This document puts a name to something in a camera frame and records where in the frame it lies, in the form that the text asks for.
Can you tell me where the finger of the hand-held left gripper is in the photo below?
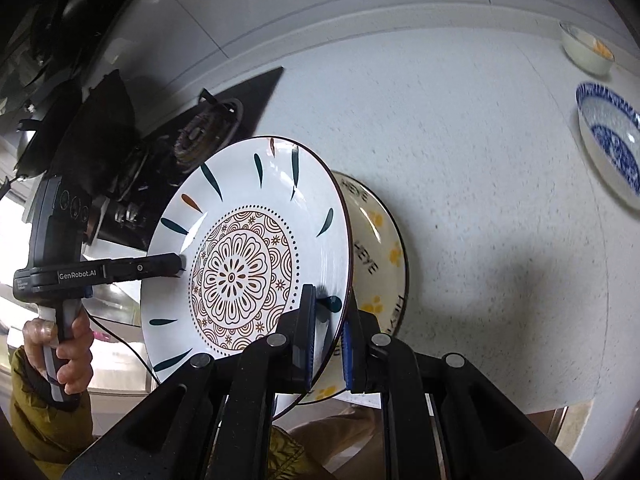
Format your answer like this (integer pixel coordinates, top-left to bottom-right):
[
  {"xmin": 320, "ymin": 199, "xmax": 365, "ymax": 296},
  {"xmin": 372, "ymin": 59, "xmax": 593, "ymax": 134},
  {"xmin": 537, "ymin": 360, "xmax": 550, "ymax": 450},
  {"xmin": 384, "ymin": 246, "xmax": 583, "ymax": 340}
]
[{"xmin": 110, "ymin": 254, "xmax": 186, "ymax": 281}]

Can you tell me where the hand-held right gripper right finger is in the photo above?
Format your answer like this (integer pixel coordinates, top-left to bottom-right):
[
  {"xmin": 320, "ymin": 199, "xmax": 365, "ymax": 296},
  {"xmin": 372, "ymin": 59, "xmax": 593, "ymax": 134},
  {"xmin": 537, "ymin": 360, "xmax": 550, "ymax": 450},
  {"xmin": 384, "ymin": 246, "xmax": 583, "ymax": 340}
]
[{"xmin": 341, "ymin": 292, "xmax": 583, "ymax": 480}]

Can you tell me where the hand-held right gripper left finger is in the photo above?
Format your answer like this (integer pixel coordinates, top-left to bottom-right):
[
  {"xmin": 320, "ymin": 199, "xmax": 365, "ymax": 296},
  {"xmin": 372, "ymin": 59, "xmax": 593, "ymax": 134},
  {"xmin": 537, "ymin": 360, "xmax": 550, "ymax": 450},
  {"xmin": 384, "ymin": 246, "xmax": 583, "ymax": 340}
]
[{"xmin": 60, "ymin": 284, "xmax": 321, "ymax": 480}]

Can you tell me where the white mandala pattern plate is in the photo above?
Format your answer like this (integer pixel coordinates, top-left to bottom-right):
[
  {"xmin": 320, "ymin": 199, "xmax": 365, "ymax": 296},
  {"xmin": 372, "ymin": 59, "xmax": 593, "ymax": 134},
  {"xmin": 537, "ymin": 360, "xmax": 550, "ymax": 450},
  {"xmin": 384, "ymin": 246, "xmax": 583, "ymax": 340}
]
[{"xmin": 140, "ymin": 136, "xmax": 353, "ymax": 420}]

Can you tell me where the white bear print plate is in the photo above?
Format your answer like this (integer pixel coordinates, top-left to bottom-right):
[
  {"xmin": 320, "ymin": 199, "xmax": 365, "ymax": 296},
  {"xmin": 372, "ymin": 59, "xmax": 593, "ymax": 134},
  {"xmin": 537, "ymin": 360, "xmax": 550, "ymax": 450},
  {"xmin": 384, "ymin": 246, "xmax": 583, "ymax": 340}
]
[{"xmin": 300, "ymin": 171, "xmax": 409, "ymax": 406}]

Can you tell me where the blue patterned bowl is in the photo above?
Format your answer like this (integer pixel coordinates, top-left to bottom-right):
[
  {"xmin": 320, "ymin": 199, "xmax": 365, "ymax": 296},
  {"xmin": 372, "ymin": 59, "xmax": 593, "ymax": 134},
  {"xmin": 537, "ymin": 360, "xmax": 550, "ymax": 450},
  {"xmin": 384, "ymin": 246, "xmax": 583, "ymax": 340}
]
[{"xmin": 575, "ymin": 81, "xmax": 640, "ymax": 211}]

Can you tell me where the small white bowl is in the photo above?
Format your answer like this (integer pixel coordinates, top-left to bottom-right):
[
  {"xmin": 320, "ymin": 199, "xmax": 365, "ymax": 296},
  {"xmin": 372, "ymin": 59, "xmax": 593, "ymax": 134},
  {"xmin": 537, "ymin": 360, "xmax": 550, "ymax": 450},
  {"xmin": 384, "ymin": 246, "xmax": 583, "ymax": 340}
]
[{"xmin": 559, "ymin": 21, "xmax": 615, "ymax": 75}]

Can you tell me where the person's left forearm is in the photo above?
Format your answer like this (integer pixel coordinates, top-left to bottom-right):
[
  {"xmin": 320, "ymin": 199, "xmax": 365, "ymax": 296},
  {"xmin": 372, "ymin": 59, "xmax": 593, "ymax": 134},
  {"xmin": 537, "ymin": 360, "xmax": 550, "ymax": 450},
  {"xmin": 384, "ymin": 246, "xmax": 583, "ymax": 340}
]
[{"xmin": 10, "ymin": 347, "xmax": 96, "ymax": 478}]

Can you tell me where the person's left hand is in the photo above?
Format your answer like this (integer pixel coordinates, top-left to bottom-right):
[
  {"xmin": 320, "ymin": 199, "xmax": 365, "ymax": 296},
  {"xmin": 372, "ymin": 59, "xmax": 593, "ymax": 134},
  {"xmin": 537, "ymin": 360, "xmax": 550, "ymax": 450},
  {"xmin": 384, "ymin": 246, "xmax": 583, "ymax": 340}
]
[{"xmin": 22, "ymin": 310, "xmax": 95, "ymax": 396}]

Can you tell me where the olive jacket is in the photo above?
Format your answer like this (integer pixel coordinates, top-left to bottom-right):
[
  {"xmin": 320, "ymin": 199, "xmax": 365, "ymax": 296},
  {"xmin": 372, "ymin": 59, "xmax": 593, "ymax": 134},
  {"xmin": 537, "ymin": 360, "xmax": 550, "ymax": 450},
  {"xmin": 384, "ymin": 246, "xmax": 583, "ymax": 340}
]
[{"xmin": 270, "ymin": 425, "xmax": 336, "ymax": 480}]

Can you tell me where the large black wok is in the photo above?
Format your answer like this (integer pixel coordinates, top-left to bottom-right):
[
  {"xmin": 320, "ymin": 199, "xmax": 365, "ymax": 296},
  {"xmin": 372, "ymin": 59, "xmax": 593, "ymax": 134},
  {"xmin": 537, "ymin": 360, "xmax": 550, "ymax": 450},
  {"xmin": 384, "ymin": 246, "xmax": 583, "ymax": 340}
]
[{"xmin": 15, "ymin": 69, "xmax": 138, "ymax": 201}]

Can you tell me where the black glass gas stove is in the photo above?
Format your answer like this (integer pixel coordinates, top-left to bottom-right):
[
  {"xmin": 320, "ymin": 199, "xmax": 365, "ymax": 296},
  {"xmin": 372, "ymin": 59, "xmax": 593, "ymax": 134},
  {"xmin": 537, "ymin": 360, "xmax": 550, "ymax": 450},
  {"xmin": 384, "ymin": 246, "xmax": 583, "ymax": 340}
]
[{"xmin": 95, "ymin": 66, "xmax": 285, "ymax": 256}]

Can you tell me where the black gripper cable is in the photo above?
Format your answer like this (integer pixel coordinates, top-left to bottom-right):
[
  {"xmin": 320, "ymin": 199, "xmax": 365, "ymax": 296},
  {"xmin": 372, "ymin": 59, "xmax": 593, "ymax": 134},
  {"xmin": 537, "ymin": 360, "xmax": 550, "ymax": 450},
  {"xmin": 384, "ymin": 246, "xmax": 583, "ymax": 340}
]
[{"xmin": 82, "ymin": 305, "xmax": 161, "ymax": 386}]

